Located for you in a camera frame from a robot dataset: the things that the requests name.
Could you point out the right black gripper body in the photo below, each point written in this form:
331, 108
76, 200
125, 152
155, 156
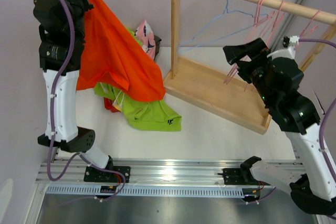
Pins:
256, 69

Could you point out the orange shorts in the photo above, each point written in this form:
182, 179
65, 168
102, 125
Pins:
112, 56

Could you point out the pink patterned shorts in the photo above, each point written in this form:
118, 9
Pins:
145, 35

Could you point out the dark olive shorts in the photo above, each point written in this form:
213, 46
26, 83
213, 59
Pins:
157, 41

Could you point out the lime green shorts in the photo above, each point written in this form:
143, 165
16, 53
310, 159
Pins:
145, 116

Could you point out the yellow shorts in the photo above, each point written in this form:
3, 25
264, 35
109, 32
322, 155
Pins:
117, 108

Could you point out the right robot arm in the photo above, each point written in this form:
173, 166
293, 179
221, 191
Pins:
277, 77

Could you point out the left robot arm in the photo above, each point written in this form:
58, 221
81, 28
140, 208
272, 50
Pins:
62, 35

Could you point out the wooden clothes rack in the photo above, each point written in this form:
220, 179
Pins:
202, 86

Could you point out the red plastic tray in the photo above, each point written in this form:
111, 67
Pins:
108, 104

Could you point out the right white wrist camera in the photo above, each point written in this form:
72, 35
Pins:
288, 50

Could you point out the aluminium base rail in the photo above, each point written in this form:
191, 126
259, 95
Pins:
155, 171

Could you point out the slotted cable duct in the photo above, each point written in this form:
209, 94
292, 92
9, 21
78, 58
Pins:
152, 191

